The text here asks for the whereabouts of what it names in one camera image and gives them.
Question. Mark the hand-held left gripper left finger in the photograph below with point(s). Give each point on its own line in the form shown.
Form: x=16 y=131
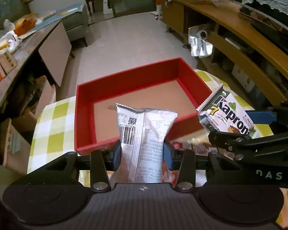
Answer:
x=116 y=154

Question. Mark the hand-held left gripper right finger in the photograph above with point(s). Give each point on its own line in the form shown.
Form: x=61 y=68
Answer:
x=168 y=155

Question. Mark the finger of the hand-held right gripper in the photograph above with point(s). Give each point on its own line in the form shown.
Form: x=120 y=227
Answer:
x=232 y=142
x=261 y=117

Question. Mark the silver snack packet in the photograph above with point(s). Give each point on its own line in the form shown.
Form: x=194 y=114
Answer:
x=146 y=134

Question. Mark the green and white wafer packet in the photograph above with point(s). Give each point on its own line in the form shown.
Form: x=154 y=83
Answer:
x=228 y=111

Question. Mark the red cardboard box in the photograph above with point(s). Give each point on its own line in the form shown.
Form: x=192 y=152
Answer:
x=134 y=80

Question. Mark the white box in cabinet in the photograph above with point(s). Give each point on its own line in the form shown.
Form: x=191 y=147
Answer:
x=242 y=77

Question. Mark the yellow checkered tablecloth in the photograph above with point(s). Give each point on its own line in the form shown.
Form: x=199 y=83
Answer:
x=55 y=124

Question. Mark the silver foil bag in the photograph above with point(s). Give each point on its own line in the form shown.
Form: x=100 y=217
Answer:
x=200 y=46

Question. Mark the long wooden cabinet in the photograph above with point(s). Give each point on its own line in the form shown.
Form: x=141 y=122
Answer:
x=240 y=26

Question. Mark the brown cardboard box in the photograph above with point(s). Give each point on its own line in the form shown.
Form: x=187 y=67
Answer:
x=16 y=143

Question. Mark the grey green armchair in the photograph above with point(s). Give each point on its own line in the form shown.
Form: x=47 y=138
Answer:
x=75 y=26

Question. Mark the dark side table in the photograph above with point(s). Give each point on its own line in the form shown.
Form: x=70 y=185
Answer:
x=38 y=43

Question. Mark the white carton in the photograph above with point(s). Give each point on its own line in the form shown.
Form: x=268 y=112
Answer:
x=8 y=62

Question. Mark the blue cloth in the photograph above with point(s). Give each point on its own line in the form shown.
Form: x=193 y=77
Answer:
x=64 y=13

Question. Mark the white plastic bag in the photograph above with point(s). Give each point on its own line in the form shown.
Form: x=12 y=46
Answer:
x=9 y=42

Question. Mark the orange bread bag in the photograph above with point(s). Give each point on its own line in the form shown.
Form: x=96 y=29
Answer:
x=26 y=24

